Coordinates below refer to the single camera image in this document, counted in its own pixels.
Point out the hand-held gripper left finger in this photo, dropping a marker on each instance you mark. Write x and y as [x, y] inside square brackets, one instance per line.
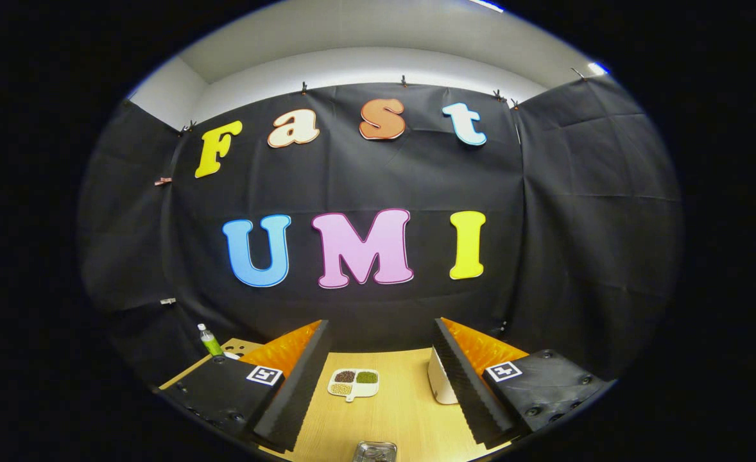
[301, 391]

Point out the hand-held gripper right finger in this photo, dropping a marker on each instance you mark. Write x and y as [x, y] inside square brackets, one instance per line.
[464, 385]

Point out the white toaster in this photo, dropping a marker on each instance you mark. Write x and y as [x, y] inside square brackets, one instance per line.
[441, 382]

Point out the white divided bean dish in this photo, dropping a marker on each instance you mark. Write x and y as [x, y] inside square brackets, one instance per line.
[353, 384]

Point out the perforated metal tray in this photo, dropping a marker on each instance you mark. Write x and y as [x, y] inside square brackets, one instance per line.
[375, 452]

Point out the green drink bottle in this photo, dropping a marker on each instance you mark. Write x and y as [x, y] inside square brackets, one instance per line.
[210, 343]

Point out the row of black clamps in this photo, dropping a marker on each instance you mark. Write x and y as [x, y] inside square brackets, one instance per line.
[403, 81]

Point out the small ceiling light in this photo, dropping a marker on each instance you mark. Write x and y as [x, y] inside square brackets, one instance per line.
[597, 68]

